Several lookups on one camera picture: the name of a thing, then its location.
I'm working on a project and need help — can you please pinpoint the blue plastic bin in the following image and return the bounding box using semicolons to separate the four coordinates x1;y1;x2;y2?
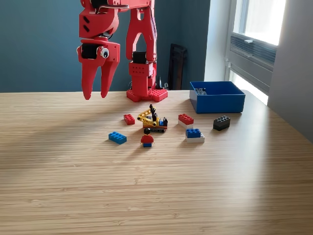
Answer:
189;81;246;114

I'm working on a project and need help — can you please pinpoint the red and white brick stack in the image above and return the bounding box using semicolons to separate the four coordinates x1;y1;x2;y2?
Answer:
178;113;195;130

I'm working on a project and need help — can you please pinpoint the small yellow toy digger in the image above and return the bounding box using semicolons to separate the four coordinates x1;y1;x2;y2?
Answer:
136;104;169;134

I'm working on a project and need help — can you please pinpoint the black folded stand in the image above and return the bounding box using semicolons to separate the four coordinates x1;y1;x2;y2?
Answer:
167;43;188;91

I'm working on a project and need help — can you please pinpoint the grey window vent grille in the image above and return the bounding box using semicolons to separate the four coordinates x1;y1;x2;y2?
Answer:
229;33;278;66

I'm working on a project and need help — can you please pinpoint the light blue brick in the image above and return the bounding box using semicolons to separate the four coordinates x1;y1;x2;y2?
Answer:
108;131;128;145

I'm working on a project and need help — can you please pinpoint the blue and white brick stack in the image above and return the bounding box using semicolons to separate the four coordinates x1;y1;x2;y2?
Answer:
185;128;206;143

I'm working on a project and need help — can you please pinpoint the toy figure red shirt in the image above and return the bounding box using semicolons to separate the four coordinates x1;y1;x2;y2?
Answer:
140;127;155;148

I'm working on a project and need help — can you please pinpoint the black brick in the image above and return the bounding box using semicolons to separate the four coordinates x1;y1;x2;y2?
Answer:
213;115;231;132

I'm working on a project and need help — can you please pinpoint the black table clamp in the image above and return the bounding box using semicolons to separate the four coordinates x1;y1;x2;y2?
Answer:
156;76;170;90

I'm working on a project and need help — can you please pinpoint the white window frame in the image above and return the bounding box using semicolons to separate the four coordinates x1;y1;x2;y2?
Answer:
224;0;287;95

